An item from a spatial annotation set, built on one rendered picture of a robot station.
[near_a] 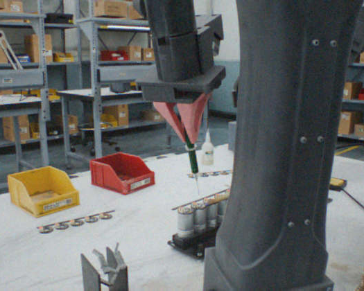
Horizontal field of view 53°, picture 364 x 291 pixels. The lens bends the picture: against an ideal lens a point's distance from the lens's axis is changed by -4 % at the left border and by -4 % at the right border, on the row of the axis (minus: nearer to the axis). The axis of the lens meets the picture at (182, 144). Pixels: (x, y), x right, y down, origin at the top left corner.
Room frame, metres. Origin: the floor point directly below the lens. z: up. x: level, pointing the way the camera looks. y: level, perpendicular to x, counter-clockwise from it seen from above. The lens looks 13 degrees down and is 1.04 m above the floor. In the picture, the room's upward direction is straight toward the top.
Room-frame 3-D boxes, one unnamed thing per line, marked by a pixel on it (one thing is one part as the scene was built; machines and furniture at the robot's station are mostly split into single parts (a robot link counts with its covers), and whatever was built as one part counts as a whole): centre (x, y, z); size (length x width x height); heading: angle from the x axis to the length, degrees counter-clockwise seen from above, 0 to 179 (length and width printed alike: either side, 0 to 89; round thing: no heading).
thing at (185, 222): (0.54, 0.00, 0.79); 0.02 x 0.02 x 0.05
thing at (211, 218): (0.58, -0.05, 0.79); 0.02 x 0.02 x 0.05
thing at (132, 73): (3.47, 0.19, 0.90); 1.30 x 0.06 x 0.12; 132
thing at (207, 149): (1.03, -0.07, 0.80); 0.03 x 0.03 x 0.10
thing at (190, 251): (0.57, -0.06, 0.76); 0.16 x 0.07 x 0.01; 134
